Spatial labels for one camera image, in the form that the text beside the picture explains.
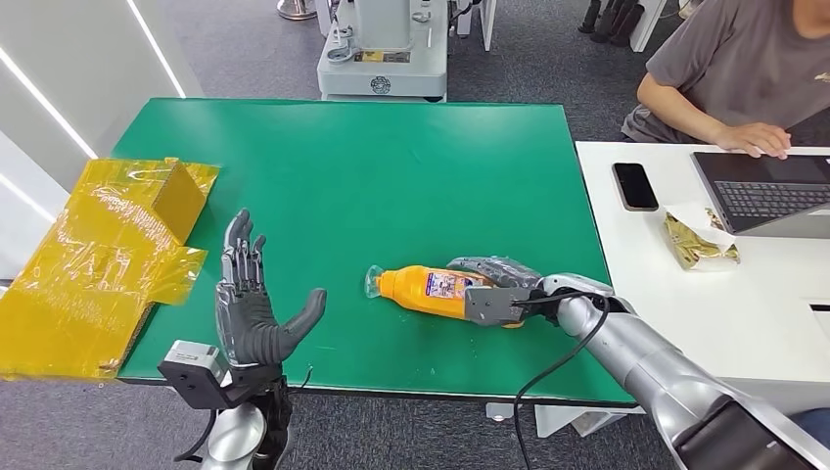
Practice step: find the black smartphone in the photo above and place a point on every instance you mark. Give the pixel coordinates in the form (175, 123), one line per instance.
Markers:
(635, 187)

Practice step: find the dark grey laptop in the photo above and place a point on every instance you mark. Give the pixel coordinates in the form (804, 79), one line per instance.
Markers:
(765, 194)

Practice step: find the person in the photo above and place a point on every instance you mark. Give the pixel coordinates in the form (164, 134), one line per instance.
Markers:
(733, 65)

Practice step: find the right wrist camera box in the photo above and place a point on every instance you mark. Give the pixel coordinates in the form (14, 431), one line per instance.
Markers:
(493, 306)

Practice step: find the grey machine base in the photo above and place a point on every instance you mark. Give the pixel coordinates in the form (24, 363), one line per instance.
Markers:
(382, 71)

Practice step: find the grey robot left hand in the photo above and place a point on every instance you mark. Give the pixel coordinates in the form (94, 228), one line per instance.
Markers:
(249, 324)

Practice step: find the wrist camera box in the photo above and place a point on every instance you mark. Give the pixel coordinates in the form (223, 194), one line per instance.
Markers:
(493, 306)
(194, 383)

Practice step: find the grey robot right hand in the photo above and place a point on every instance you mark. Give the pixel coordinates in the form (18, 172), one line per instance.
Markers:
(502, 269)

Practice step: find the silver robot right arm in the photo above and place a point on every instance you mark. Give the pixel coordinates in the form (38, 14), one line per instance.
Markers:
(648, 363)

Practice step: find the orange plastic bottle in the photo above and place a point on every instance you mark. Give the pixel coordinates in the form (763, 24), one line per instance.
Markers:
(415, 292)

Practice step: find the person's blue trouser leg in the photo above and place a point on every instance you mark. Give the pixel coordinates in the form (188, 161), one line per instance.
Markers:
(817, 425)

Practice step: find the person's right hand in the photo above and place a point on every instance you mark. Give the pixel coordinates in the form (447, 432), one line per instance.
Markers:
(752, 137)

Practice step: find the white table foot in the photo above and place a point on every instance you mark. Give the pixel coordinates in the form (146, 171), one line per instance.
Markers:
(502, 412)
(583, 422)

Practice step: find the black chair legs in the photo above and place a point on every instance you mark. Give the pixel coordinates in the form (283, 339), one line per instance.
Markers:
(613, 19)

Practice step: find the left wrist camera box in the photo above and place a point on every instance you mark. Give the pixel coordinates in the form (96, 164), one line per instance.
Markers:
(194, 383)

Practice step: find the yellow taped cardboard box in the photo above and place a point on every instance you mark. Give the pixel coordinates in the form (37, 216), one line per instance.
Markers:
(97, 259)

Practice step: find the gold snack packet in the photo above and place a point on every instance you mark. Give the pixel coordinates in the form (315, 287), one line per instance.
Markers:
(690, 250)

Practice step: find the person's right forearm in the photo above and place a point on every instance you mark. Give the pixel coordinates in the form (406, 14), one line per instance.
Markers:
(674, 113)

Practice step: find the white furniture panel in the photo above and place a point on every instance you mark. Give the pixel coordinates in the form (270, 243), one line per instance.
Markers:
(648, 23)
(488, 23)

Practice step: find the chrome round stand base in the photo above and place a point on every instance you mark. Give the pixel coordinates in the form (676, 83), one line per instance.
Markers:
(297, 10)

